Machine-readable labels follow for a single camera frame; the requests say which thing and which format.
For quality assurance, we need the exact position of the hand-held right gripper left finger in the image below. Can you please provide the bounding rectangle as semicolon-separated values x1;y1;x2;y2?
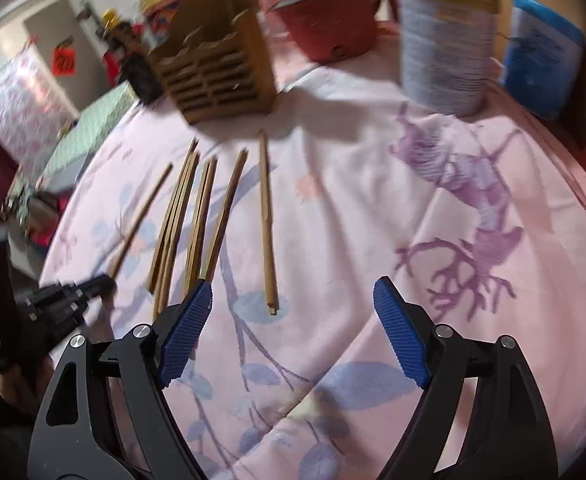
27;280;214;480

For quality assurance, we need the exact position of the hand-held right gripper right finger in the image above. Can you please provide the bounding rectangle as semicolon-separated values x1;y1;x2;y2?
373;276;558;480

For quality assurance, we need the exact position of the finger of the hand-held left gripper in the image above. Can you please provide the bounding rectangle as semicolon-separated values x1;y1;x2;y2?
23;274;118;311
28;301;94;341

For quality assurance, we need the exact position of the single bamboo chopstick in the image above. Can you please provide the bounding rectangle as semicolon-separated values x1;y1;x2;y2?
109;162;174;281

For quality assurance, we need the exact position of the row of bamboo chopsticks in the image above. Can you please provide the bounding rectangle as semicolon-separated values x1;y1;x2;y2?
148;130;280;318

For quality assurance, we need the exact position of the wooden slatted utensil holder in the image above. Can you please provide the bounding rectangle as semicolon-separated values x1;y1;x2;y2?
148;0;278;126

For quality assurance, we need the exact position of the pink printed tablecloth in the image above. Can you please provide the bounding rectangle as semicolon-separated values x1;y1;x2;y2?
40;10;586;480

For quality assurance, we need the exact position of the green patterned box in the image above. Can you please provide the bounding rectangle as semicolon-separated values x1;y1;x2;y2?
40;82;141;195

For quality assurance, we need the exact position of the floral curtain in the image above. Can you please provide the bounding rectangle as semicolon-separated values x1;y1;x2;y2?
0;45;80;177

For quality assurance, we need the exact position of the dark sauce bottle yellow cap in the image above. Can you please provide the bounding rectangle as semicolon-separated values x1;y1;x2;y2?
104;10;164;105

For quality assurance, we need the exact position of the tin can with gold lid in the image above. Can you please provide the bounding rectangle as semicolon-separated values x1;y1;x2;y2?
393;0;502;117

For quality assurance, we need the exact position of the blue packet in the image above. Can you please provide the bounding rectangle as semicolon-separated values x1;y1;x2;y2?
500;0;586;121

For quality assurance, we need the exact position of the red cooking pot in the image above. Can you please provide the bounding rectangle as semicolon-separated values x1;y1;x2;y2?
273;0;401;65

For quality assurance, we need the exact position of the red wall decoration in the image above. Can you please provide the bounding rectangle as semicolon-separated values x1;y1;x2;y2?
50;42;77;79

